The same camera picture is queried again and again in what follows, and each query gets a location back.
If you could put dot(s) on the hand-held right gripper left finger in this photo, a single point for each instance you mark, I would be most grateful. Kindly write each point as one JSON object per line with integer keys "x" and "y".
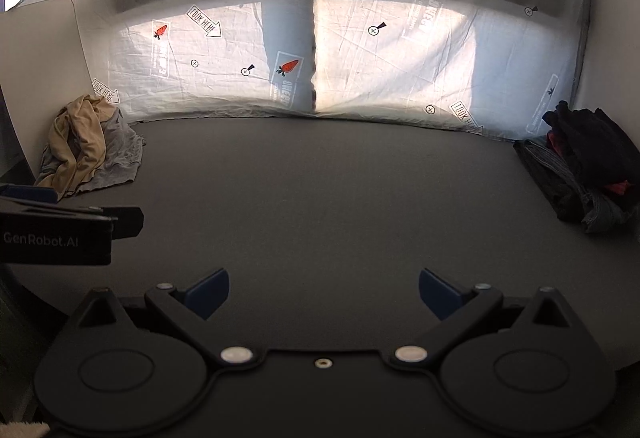
{"x": 212, "y": 290}

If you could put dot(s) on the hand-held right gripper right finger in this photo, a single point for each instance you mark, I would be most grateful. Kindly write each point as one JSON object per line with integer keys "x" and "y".
{"x": 435, "y": 293}

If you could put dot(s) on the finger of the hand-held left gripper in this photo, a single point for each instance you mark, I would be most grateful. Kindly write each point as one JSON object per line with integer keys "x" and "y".
{"x": 129, "y": 222}
{"x": 27, "y": 194}

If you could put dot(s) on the navy fuzzy sweater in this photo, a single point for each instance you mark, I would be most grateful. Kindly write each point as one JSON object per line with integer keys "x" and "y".
{"x": 595, "y": 143}

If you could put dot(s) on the light grey garment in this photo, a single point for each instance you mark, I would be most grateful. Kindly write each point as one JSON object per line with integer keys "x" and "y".
{"x": 120, "y": 153}

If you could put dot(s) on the tan garment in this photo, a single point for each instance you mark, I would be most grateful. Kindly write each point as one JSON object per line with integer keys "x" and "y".
{"x": 75, "y": 138}

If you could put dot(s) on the white board panel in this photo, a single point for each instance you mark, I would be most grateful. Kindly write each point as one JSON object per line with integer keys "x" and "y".
{"x": 40, "y": 58}

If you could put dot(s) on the dark grey garment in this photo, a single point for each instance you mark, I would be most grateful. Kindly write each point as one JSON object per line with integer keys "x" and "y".
{"x": 540, "y": 178}

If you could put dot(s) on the blue jeans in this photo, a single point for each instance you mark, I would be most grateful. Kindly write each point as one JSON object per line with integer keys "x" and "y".
{"x": 595, "y": 215}

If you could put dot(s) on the white fluffy cloth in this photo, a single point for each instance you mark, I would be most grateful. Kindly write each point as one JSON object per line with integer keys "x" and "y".
{"x": 22, "y": 430}

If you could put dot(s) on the red checked cloth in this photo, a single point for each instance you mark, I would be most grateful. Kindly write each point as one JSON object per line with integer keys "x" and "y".
{"x": 619, "y": 188}

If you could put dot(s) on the white printed curtain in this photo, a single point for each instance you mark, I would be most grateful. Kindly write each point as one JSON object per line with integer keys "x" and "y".
{"x": 375, "y": 68}

